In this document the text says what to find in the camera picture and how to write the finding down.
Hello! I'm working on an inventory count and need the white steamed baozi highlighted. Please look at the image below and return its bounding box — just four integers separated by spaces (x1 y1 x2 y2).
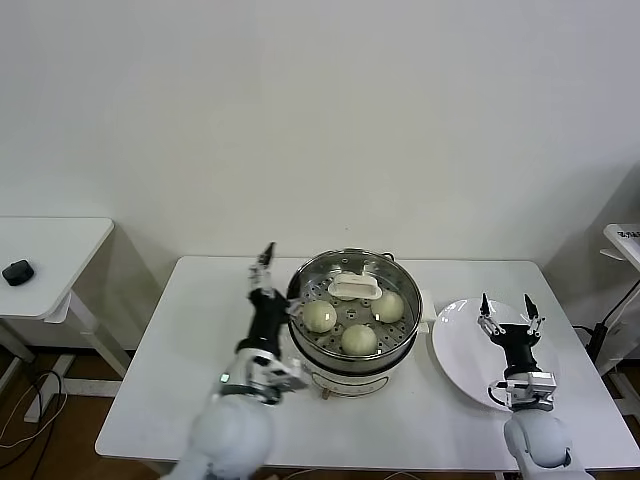
370 292 405 324
302 300 338 335
340 323 379 359

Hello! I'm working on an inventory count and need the white round plate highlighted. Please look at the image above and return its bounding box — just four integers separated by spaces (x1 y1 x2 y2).
431 298 562 413

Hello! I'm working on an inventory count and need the white side table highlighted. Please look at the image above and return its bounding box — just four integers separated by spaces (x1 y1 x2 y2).
0 217 135 426

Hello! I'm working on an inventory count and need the small black case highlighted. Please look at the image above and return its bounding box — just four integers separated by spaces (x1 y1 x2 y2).
0 258 35 287

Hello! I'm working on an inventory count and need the perforated steel steamer basket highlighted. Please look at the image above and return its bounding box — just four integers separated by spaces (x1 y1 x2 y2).
284 248 423 370

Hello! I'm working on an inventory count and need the black floor cable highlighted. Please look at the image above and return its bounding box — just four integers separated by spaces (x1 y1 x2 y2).
29 370 67 426

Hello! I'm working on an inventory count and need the glass lid with white handle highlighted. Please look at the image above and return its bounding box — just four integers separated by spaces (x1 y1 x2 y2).
287 249 423 359

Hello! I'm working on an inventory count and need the white floor cable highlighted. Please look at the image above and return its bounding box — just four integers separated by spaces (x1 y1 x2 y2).
0 394 66 450

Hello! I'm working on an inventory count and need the black power cable with adapter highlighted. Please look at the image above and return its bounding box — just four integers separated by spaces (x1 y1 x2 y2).
571 284 640 354

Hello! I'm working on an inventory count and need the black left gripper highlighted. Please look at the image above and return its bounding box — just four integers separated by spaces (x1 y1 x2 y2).
237 242 306 354

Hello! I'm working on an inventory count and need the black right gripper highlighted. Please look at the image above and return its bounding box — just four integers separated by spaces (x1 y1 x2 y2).
477 293 546 375

